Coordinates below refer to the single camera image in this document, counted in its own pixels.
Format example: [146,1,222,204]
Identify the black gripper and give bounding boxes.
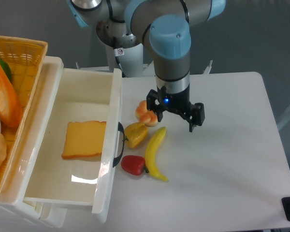
[146,86,205,132]

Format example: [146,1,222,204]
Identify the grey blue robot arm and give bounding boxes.
[67,0,226,130]

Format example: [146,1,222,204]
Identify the white drawer cabinet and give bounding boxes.
[0,56,67,228]

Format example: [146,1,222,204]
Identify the knotted bread bun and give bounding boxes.
[135,100,158,127]

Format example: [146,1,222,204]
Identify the yellow bell pepper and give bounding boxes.
[124,122,148,148]

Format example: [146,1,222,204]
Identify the yellow banana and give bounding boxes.
[144,127,168,182]

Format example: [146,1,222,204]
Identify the red bell pepper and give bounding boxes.
[121,155,149,176]

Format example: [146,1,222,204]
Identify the yellow toast slice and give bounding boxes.
[61,121,106,160]

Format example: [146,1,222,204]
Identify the yellow woven basket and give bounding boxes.
[0,36,48,194]

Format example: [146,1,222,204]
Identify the orange baguette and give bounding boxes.
[0,65,23,128]

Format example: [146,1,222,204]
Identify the green pepper in basket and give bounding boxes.
[0,58,13,83]

